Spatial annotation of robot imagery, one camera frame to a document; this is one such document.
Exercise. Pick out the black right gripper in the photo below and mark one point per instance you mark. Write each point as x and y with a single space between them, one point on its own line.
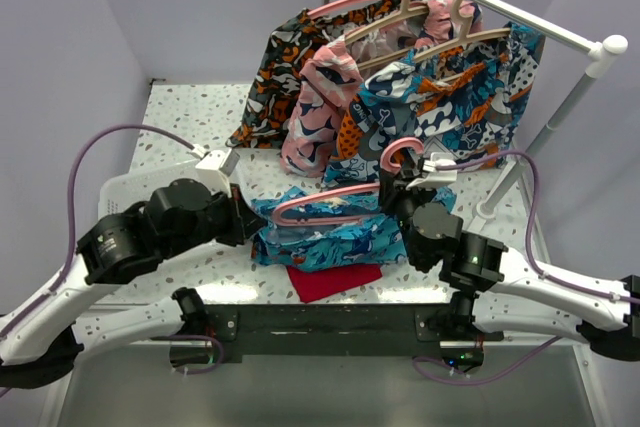
394 187

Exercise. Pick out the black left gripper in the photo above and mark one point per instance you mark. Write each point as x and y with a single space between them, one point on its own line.
245 222

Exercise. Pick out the blue shark print shorts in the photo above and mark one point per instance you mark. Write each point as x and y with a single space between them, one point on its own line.
376 239

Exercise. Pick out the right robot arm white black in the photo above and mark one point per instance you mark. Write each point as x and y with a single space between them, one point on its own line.
497 288

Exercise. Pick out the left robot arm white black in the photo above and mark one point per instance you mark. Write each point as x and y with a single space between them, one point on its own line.
46 337

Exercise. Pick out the beige hanger front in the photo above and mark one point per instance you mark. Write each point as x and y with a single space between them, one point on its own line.
465 35

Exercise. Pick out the beige hanger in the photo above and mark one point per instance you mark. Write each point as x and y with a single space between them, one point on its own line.
465 35
405 10

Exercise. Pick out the black orange camo shorts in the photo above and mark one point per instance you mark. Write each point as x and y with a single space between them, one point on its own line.
276 85

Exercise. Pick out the beige hanger middle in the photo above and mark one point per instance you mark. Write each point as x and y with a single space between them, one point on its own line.
405 10

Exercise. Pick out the red folded cloth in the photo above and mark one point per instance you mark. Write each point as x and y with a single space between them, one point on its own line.
318 285

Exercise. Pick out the white plastic basket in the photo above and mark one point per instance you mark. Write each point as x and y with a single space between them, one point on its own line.
119 193

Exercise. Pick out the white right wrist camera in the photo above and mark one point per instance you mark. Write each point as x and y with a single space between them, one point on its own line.
434 172

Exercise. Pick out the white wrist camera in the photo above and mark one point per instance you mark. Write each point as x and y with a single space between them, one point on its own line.
434 172
216 168

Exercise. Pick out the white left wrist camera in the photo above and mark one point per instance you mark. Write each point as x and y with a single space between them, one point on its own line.
216 168

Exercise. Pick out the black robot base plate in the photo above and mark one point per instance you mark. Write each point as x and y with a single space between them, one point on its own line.
356 330

